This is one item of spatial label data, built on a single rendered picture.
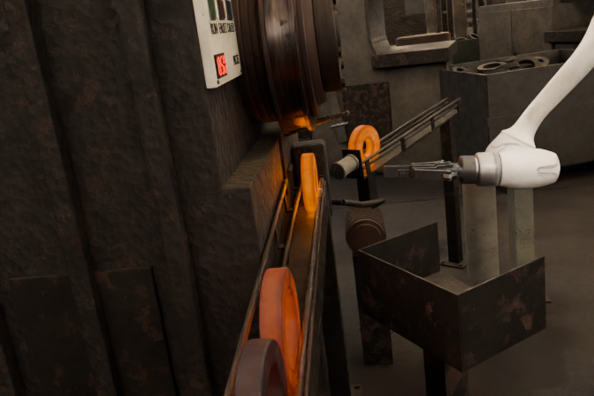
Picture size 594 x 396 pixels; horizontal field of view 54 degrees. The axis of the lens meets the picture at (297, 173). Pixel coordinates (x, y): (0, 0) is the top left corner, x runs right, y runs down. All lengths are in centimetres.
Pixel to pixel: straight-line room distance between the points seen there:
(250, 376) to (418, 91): 358
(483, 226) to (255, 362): 167
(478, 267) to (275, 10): 141
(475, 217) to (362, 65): 216
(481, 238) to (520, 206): 19
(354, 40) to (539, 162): 277
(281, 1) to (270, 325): 74
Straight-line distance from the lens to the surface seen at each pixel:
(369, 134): 206
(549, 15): 531
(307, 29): 134
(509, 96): 363
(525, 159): 158
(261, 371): 70
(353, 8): 419
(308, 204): 152
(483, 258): 233
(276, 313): 84
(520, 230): 238
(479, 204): 225
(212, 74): 107
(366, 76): 420
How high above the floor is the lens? 115
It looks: 14 degrees down
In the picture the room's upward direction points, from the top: 7 degrees counter-clockwise
